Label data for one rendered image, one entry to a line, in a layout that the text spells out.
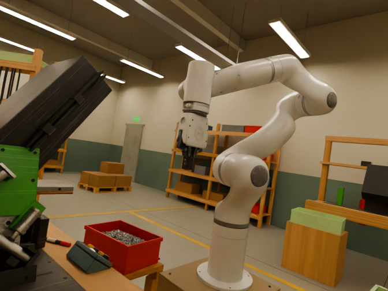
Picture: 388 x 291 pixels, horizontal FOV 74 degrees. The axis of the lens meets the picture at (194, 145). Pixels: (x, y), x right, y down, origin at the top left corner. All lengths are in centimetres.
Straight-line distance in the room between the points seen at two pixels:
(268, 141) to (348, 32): 582
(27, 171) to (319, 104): 98
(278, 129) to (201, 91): 31
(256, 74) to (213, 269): 65
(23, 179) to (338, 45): 624
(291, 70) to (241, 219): 54
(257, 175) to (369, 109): 527
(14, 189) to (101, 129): 1037
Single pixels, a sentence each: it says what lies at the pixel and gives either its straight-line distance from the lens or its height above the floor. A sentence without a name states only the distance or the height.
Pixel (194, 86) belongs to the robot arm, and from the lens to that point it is 78.
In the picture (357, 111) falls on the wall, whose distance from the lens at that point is 601.
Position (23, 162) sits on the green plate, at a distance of 97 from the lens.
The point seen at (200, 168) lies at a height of 99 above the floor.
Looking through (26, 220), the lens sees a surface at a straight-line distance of 93.
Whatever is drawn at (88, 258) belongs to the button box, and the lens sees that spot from 99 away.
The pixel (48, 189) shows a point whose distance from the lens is 111.
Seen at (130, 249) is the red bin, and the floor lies 90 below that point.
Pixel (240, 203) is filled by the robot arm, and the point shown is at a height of 120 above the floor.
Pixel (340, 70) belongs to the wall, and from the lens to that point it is 634.
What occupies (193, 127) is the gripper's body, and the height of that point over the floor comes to 141.
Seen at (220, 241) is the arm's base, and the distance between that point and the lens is 89.
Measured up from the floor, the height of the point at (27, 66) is 206.
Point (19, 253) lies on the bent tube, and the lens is 93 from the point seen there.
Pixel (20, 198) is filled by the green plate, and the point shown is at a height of 112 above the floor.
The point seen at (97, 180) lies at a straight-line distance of 705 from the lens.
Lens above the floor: 133
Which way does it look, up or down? 2 degrees up
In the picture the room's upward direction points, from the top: 9 degrees clockwise
